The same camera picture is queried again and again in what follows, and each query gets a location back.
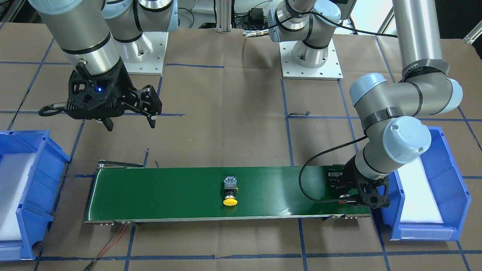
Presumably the white foam pad bin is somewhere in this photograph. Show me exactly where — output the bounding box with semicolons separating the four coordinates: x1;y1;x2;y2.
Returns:
397;157;444;224
0;153;37;241

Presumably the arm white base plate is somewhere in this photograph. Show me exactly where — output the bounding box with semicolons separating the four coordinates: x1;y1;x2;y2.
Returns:
116;32;169;75
279;40;344;80

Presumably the blue bin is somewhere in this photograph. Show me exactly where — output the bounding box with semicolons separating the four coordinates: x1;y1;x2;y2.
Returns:
380;126;471;241
0;130;70;261

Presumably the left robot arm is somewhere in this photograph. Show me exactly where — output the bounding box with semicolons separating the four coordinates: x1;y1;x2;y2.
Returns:
267;0;463;209

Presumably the yellow push button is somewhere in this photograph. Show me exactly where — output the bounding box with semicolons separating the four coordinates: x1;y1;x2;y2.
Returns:
223;176;239;206

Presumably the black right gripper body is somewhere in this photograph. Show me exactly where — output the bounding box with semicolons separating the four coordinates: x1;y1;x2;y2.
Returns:
38;60;136;120

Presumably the aluminium profile post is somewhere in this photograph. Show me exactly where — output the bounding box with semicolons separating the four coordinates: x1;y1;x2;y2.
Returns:
214;0;233;33

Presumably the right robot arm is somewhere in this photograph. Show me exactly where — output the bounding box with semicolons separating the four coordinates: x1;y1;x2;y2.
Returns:
29;0;178;131

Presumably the green conveyor belt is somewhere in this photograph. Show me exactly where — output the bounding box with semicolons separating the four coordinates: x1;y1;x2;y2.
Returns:
84;166;371;224

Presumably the red black wire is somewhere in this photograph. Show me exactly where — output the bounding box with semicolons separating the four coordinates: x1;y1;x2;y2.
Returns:
84;224;128;271

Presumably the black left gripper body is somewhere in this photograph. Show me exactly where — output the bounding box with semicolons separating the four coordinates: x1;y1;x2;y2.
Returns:
345;157;390;209

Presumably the black braided cable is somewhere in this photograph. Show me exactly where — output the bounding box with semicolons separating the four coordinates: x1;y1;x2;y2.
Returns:
299;135;369;204

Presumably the black power adapter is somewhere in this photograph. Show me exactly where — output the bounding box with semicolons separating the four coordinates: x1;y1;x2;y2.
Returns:
248;8;264;29

